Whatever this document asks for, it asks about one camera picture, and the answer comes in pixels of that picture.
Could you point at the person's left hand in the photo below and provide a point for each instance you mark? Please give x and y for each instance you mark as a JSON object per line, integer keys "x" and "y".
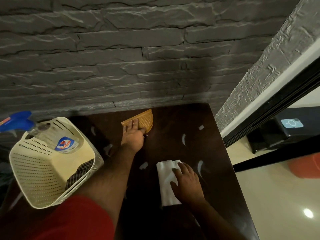
{"x": 132, "y": 138}

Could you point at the person's right hand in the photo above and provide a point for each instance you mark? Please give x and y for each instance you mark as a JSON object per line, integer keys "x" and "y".
{"x": 188, "y": 184}

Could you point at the person's right thumb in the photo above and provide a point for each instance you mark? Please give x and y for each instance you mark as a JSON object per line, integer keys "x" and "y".
{"x": 173, "y": 183}

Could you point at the person's left thumb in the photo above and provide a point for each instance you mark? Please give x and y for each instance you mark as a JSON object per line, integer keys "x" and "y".
{"x": 144, "y": 131}

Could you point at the white paper towel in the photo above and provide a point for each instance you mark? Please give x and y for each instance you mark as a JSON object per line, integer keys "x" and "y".
{"x": 166, "y": 182}

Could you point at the half-round woven wooden holder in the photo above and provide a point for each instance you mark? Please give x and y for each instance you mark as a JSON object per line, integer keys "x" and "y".
{"x": 143, "y": 121}

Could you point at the person's right forearm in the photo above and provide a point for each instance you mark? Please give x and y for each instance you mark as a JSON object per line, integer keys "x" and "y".
{"x": 215, "y": 222}

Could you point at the person's left forearm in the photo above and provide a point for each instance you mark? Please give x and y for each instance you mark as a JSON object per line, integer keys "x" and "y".
{"x": 107, "y": 177}

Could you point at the dark striped cloth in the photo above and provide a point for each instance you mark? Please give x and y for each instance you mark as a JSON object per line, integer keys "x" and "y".
{"x": 78, "y": 173}

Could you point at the clear spray bottle blue trigger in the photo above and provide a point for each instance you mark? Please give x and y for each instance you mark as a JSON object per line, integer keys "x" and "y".
{"x": 55, "y": 137}

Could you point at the cream perforated plastic basket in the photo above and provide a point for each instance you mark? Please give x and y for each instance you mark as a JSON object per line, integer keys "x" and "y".
{"x": 45, "y": 172}

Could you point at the red shirt sleeve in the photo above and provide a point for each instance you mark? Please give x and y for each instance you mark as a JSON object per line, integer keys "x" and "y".
{"x": 72, "y": 219}

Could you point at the black box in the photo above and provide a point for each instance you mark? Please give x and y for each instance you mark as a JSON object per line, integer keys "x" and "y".
{"x": 272, "y": 136}

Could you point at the light blue phone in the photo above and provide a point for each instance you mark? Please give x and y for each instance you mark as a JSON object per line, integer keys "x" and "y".
{"x": 291, "y": 123}

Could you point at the orange plastic object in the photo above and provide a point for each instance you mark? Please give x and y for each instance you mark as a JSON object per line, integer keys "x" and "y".
{"x": 306, "y": 167}

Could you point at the black door frame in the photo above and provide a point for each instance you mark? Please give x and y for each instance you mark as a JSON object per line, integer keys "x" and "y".
{"x": 272, "y": 107}

